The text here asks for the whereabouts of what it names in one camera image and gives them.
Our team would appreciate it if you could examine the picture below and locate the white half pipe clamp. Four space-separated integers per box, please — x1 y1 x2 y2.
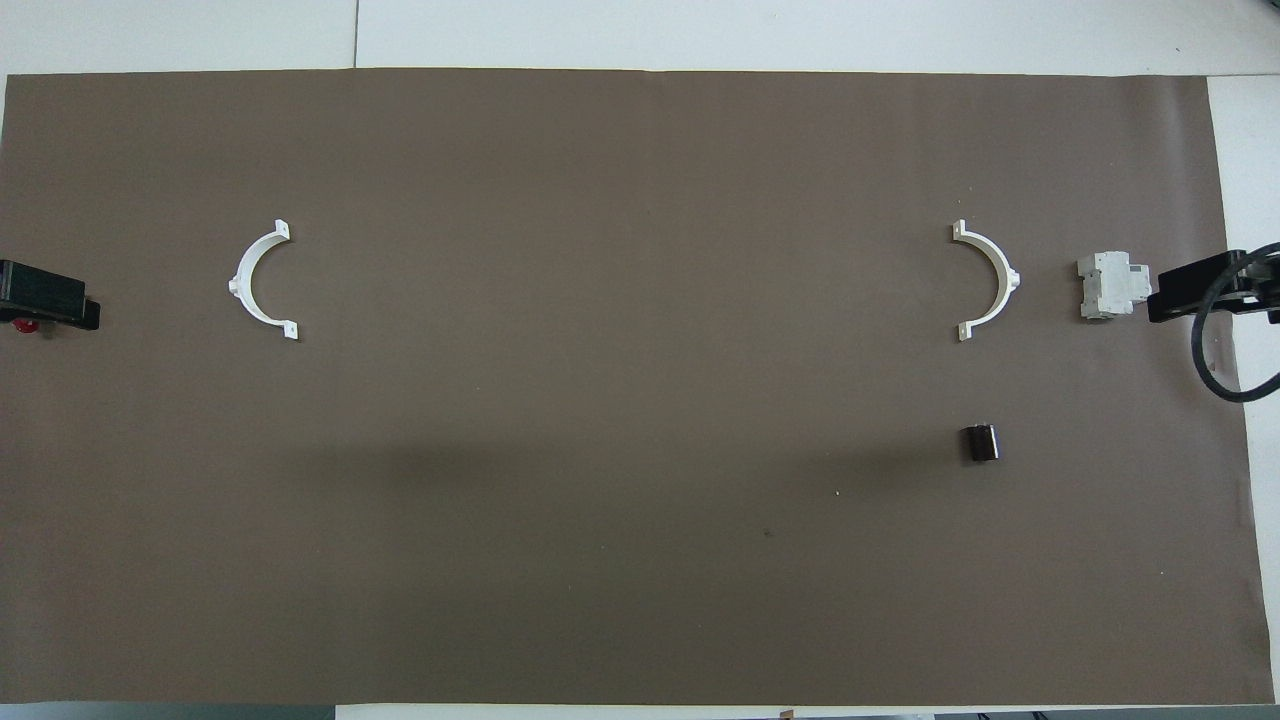
228 220 301 342
951 220 1022 343

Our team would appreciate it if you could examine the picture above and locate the white circuit breaker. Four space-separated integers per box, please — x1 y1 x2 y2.
1077 252 1151 322

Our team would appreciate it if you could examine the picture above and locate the brown table mat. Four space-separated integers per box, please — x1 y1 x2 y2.
0 68 1273 706

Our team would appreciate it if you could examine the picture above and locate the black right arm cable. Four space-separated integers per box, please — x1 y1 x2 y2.
1189 243 1280 404

